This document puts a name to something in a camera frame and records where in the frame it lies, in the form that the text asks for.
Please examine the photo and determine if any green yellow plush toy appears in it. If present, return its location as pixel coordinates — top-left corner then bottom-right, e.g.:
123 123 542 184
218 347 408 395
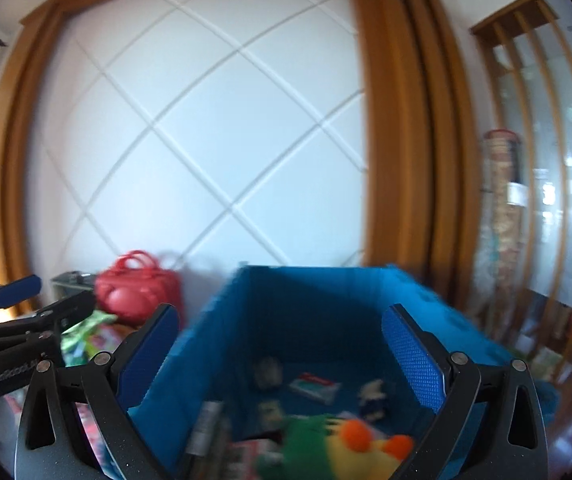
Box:
254 415 415 480

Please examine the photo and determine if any dark small box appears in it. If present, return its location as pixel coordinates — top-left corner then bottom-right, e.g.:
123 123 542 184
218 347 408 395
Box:
51 271 97 301

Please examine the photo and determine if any red toy handbag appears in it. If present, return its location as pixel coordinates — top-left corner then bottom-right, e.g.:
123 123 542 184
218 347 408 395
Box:
94 249 185 327

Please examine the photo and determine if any red green tissue pack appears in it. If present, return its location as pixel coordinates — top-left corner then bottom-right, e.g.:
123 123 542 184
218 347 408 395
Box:
289 373 341 405

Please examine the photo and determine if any rolled patterned carpet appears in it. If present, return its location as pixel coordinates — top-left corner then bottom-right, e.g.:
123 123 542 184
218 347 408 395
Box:
471 129 528 340

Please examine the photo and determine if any blue folding storage crate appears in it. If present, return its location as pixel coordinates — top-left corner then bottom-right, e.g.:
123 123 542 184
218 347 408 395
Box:
129 266 517 476

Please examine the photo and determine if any grey roll in crate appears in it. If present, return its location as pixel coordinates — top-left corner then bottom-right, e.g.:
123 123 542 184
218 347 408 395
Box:
254 356 283 391

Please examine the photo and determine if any wooden glass partition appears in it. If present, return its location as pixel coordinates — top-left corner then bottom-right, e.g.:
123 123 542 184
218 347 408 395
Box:
472 0 572 384

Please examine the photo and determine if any wooden headboard frame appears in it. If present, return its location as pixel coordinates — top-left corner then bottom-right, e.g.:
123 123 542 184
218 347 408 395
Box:
0 0 481 309

